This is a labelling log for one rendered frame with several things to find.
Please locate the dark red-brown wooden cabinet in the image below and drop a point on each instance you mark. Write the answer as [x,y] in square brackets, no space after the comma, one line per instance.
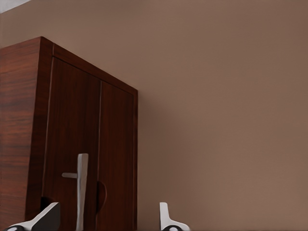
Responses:
[72,134]

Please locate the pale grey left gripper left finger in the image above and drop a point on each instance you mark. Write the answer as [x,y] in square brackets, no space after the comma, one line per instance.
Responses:
[42,219]

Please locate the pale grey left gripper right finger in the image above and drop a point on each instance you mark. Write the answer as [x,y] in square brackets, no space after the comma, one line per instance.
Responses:
[165,217]

